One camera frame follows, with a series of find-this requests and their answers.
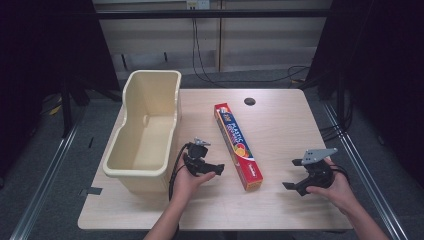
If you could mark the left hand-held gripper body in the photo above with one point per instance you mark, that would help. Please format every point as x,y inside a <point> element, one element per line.
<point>197,154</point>

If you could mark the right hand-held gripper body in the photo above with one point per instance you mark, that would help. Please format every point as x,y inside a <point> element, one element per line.
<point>316,173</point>

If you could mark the red and blue plastic wrap box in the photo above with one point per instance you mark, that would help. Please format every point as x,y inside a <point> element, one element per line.
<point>237,140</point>

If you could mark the cream plastic bin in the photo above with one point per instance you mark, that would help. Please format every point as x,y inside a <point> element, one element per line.
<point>151,133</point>

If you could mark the person's left hand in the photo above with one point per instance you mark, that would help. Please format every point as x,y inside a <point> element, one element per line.
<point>186,185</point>

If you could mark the person's right hand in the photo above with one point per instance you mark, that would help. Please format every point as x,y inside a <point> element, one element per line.
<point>338,193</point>

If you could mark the black table grommet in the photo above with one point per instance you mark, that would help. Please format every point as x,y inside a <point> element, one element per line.
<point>249,101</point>

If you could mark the black tape strip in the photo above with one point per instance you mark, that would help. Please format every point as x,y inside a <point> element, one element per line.
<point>90,191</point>

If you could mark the dark curtain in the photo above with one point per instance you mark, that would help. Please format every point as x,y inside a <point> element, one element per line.
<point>43,60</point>
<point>386,73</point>

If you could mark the black metal stand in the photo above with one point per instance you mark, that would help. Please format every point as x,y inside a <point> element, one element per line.
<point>66,110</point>

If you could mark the black horizontal bar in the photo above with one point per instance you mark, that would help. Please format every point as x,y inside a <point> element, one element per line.
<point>213,13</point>

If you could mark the metal floor rail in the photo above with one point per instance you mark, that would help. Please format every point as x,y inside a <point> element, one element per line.
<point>43,186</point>
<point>363,173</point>

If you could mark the white wall socket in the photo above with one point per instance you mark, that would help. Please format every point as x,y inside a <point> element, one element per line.
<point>198,4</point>

